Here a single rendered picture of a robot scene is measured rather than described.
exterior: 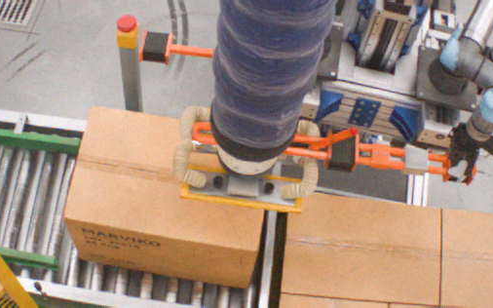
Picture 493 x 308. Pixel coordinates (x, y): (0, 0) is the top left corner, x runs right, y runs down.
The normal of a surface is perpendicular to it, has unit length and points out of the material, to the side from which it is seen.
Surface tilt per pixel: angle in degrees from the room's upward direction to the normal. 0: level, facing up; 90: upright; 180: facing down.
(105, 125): 0
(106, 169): 0
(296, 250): 0
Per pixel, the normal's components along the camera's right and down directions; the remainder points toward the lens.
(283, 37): 0.07, 0.74
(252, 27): -0.42, 0.61
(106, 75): 0.08, -0.45
